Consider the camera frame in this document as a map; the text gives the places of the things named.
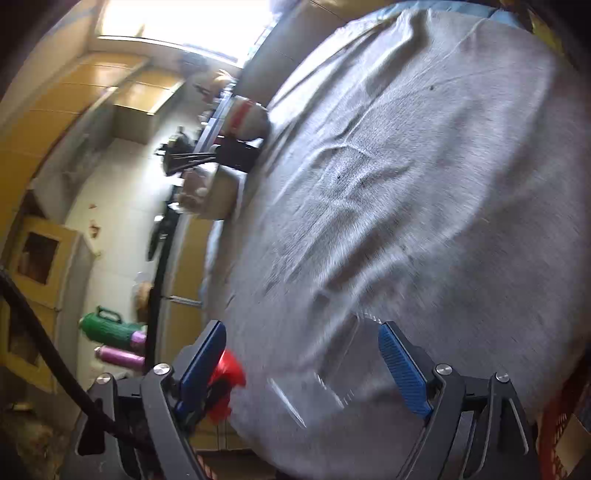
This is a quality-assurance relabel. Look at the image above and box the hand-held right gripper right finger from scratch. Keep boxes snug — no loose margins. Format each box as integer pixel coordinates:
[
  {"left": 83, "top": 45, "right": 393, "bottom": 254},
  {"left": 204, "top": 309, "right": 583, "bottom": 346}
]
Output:
[{"left": 378, "top": 320, "right": 542, "bottom": 480}]

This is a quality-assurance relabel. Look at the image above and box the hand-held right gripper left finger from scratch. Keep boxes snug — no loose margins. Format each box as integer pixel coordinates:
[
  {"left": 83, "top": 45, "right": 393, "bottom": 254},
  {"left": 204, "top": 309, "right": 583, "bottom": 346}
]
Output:
[{"left": 65, "top": 320, "right": 228, "bottom": 480}]

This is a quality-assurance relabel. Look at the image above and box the red plastic wrapper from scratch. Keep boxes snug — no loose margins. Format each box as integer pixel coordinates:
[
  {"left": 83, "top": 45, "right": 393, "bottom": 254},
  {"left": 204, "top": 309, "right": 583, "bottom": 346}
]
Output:
[{"left": 203, "top": 348, "right": 246, "bottom": 424}]

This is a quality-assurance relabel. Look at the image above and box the clear plastic packaging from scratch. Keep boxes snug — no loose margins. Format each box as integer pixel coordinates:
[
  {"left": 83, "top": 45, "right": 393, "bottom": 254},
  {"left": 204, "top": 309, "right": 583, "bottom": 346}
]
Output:
[{"left": 268, "top": 311, "right": 384, "bottom": 428}]

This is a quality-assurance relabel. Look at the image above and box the red plastic basket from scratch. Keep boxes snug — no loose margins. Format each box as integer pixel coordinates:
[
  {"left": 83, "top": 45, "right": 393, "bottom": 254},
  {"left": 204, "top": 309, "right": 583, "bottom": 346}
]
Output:
[{"left": 538, "top": 369, "right": 591, "bottom": 480}]

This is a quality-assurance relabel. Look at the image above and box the pink thermos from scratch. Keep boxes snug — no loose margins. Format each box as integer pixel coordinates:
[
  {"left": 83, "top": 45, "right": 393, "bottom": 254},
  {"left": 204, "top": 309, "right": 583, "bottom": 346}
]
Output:
[{"left": 95, "top": 344, "right": 146, "bottom": 370}]

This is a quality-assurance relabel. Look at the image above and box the brown bowl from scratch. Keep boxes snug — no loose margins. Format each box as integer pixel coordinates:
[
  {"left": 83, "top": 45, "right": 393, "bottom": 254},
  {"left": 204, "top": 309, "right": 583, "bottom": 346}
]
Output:
[{"left": 136, "top": 281, "right": 153, "bottom": 315}]

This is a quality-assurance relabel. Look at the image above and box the green thermos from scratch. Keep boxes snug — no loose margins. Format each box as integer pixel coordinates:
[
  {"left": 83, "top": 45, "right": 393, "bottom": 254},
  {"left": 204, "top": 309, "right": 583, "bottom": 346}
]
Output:
[{"left": 78, "top": 306, "right": 147, "bottom": 344}]

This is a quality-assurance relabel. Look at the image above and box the gas stove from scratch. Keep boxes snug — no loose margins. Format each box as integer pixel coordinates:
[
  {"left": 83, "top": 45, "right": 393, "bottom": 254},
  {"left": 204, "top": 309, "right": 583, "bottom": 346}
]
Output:
[{"left": 148, "top": 198, "right": 181, "bottom": 259}]

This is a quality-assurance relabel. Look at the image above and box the grey tablecloth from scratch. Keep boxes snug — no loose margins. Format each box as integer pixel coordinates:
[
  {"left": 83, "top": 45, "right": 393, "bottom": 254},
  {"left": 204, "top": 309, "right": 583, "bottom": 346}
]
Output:
[{"left": 203, "top": 4, "right": 591, "bottom": 467}]

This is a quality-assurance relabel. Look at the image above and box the bundle of dark chopsticks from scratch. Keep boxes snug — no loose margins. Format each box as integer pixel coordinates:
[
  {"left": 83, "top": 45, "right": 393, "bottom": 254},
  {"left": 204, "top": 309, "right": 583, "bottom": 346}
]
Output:
[{"left": 159, "top": 141, "right": 222, "bottom": 178}]

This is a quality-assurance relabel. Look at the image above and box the black cup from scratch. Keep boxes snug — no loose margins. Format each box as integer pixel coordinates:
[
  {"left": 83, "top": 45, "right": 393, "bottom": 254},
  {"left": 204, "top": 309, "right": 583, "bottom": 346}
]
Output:
[{"left": 217, "top": 136, "right": 262, "bottom": 174}]

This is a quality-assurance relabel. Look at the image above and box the black wok with lid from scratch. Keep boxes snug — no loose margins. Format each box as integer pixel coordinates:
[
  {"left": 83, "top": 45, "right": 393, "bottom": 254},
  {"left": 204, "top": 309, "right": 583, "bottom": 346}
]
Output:
[{"left": 157, "top": 129, "right": 199, "bottom": 158}]

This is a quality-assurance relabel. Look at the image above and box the kitchen window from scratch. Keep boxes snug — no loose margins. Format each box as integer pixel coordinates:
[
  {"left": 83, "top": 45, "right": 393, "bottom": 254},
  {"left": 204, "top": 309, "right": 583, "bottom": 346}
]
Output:
[{"left": 95, "top": 0, "right": 278, "bottom": 65}]

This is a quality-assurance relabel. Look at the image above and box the blue table underlay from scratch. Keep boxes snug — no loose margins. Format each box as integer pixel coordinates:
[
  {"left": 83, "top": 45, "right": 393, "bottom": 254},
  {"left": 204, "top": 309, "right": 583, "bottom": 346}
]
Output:
[{"left": 487, "top": 7, "right": 532, "bottom": 31}]

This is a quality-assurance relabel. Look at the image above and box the black cable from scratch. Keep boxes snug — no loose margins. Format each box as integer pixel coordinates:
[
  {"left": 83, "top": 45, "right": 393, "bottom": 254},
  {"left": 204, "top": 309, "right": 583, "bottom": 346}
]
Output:
[{"left": 0, "top": 265, "right": 153, "bottom": 450}]

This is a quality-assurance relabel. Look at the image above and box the small yellow wall cabinet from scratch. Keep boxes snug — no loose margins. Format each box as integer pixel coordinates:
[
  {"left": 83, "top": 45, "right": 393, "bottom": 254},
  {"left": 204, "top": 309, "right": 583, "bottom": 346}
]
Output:
[{"left": 111, "top": 69, "right": 185, "bottom": 116}]

